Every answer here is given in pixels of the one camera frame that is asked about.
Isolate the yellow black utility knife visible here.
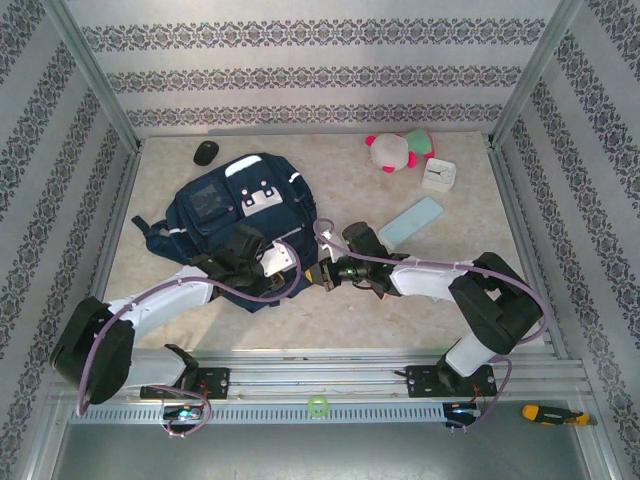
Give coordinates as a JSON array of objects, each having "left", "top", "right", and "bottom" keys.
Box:
[{"left": 521, "top": 404, "right": 599, "bottom": 428}]

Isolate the navy blue backpack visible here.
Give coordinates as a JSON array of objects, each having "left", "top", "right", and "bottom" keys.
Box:
[{"left": 131, "top": 152, "right": 321, "bottom": 315}]

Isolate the aluminium mounting rail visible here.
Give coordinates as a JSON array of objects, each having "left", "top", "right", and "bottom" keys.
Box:
[{"left": 47, "top": 348, "right": 594, "bottom": 407}]

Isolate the slotted grey cable duct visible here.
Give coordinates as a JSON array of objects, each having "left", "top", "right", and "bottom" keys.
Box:
[{"left": 66, "top": 403, "right": 447, "bottom": 425}]

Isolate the white pink green plush toy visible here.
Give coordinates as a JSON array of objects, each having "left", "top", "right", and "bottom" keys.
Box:
[{"left": 363, "top": 128, "right": 437, "bottom": 175}]

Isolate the small controller board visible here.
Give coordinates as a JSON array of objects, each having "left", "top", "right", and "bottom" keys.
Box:
[
  {"left": 160, "top": 404, "right": 205, "bottom": 424},
  {"left": 442, "top": 401, "right": 482, "bottom": 426}
]

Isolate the light blue pencil case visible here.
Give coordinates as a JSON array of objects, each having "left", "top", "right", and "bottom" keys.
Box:
[{"left": 377, "top": 195, "right": 446, "bottom": 252}]

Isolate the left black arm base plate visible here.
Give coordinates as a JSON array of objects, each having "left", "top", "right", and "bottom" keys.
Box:
[{"left": 138, "top": 366, "right": 232, "bottom": 401}]

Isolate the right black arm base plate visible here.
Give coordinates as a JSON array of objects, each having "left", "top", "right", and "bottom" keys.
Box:
[{"left": 393, "top": 363, "right": 499, "bottom": 400}]

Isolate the white square alarm clock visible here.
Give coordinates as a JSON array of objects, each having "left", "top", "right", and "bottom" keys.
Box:
[{"left": 420, "top": 156, "right": 458, "bottom": 193}]

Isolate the aluminium frame post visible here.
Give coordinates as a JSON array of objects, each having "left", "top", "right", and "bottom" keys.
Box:
[
  {"left": 42, "top": 0, "right": 142, "bottom": 151},
  {"left": 488, "top": 0, "right": 586, "bottom": 149}
]

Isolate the aluminium side rail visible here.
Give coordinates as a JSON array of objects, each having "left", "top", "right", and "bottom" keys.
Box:
[
  {"left": 487, "top": 142, "right": 571, "bottom": 361},
  {"left": 87, "top": 144, "right": 144, "bottom": 311}
]

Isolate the black computer mouse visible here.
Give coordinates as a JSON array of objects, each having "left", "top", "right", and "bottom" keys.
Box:
[{"left": 192, "top": 140, "right": 221, "bottom": 167}]

